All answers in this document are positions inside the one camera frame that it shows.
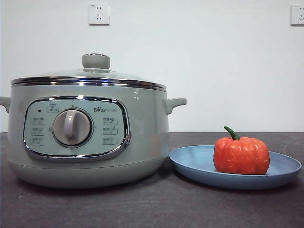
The glass lid with green knob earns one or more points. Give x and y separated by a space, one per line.
96 61

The orange pumpkin with green stem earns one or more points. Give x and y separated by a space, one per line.
240 154

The blue round plate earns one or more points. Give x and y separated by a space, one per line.
190 164

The pale green electric steamer pot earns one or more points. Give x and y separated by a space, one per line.
90 166

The white wall socket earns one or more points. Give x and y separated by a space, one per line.
99 14
298 14

